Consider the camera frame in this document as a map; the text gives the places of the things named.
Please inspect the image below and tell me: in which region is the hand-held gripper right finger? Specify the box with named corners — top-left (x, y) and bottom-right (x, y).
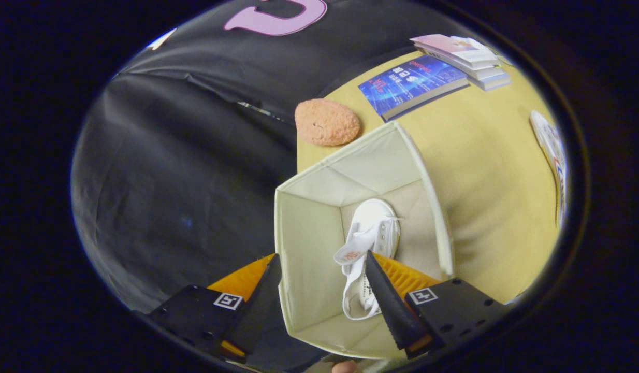
top-left (365, 250), bottom-right (507, 360)

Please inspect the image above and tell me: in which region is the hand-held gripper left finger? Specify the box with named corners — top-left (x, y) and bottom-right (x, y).
top-left (146, 253), bottom-right (283, 363)

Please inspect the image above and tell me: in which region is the beige fabric storage box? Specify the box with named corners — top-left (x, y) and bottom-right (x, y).
top-left (274, 121), bottom-right (455, 361)

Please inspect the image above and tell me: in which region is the white canvas shoe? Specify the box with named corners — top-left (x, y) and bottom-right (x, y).
top-left (334, 198), bottom-right (402, 321)
top-left (529, 110), bottom-right (568, 229)

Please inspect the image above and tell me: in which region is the black backdrop cloth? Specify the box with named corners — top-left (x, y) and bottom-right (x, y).
top-left (71, 0), bottom-right (457, 371)

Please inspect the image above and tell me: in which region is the orange textured ball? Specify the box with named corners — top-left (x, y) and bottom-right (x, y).
top-left (294, 98), bottom-right (362, 147)

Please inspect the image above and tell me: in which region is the pale blue cover book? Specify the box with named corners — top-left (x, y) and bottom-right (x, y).
top-left (470, 73), bottom-right (512, 92)

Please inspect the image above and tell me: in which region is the white cover book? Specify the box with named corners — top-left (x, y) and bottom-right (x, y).
top-left (452, 36), bottom-right (507, 81)

